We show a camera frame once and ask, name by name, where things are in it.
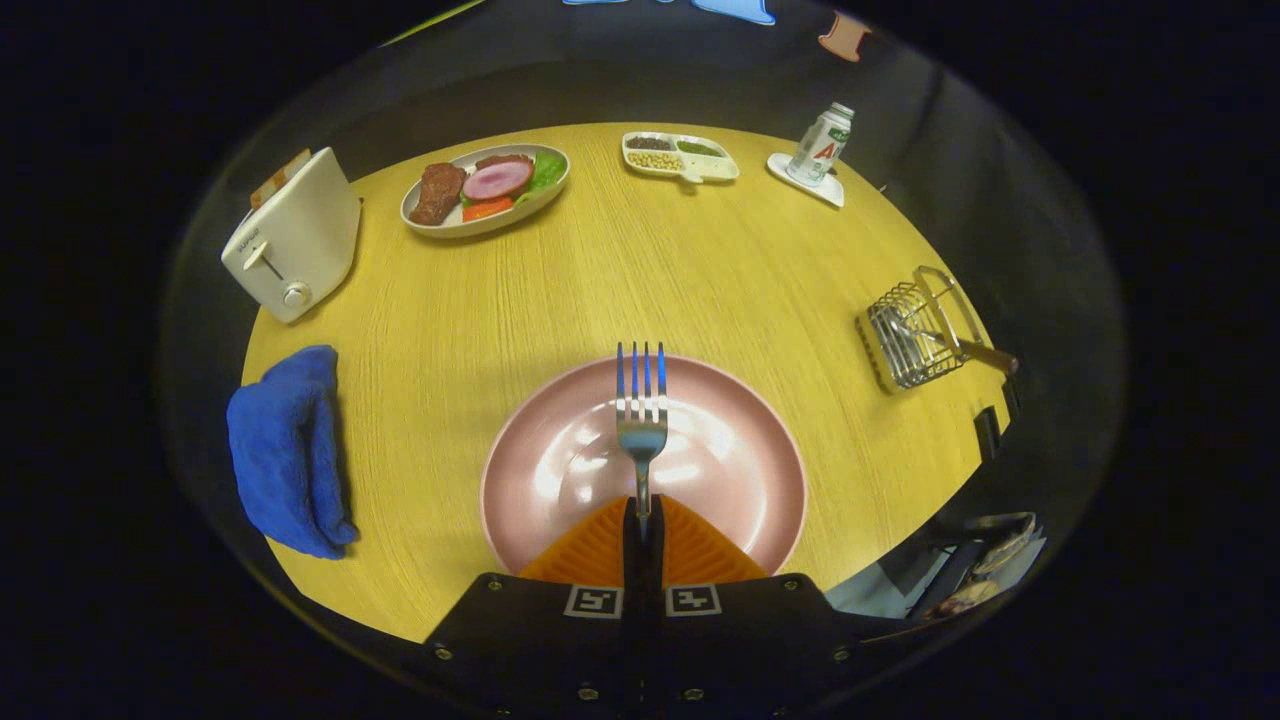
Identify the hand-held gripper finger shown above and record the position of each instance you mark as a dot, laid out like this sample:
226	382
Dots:
630	600
653	600

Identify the pink plate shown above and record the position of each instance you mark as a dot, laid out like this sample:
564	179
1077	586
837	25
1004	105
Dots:
540	470

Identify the silver crumpled clutter pile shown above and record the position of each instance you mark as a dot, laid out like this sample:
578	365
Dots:
990	560

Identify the black table clamp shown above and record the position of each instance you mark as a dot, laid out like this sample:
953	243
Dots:
988	433
1012	397

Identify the blue cloth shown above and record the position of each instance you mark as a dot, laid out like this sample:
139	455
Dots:
285	450

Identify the grey food plate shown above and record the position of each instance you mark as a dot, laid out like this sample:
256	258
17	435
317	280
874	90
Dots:
490	226

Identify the red tomato slice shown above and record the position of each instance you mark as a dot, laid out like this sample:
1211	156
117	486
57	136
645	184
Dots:
487	209

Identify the white divided bean tray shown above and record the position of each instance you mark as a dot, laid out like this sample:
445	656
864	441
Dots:
712	168

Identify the green lettuce leaf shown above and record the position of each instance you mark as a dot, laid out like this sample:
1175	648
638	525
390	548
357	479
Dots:
548	170

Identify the pink ham slice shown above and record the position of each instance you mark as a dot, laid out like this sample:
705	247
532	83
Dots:
497	180

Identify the white square coaster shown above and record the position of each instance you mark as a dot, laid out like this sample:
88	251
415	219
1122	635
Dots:
822	190

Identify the brown meat piece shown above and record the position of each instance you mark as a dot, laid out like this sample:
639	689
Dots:
438	192
500	159

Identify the white drink bottle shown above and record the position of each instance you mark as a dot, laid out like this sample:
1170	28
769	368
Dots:
820	145

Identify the white toaster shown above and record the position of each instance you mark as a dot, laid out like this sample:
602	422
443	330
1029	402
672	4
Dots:
305	240

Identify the brown toast slice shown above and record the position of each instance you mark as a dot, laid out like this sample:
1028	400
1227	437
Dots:
280	178

